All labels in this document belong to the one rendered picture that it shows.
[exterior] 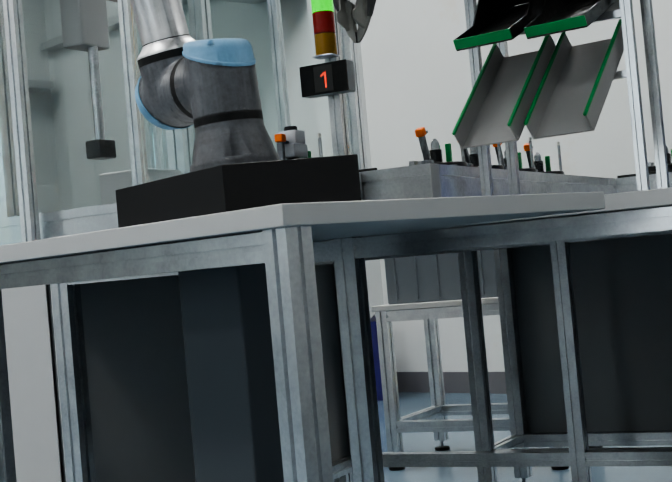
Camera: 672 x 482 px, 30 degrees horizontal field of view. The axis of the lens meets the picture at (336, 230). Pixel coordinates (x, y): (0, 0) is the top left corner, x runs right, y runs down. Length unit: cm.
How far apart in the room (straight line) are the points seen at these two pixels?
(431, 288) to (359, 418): 222
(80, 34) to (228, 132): 147
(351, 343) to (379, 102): 518
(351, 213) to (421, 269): 304
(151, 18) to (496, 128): 74
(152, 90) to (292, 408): 79
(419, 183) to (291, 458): 96
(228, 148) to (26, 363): 107
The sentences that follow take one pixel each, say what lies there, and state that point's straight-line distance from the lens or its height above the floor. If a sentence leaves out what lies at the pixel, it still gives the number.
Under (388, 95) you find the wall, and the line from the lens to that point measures 753.
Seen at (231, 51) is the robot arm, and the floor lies 114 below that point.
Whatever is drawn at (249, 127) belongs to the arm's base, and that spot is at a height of 101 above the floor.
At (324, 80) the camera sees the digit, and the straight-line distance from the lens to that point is 287.
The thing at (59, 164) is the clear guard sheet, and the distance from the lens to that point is 385.
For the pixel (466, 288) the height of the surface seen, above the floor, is 68.
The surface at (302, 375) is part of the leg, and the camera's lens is 160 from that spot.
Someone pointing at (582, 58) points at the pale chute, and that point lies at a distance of 262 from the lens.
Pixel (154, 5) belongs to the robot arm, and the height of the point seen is 125.
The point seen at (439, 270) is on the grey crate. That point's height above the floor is 73.
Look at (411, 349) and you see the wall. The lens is 748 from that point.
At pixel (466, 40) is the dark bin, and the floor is 120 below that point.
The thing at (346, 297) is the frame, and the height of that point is 71.
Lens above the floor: 77
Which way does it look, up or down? 2 degrees up
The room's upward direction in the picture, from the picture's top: 5 degrees counter-clockwise
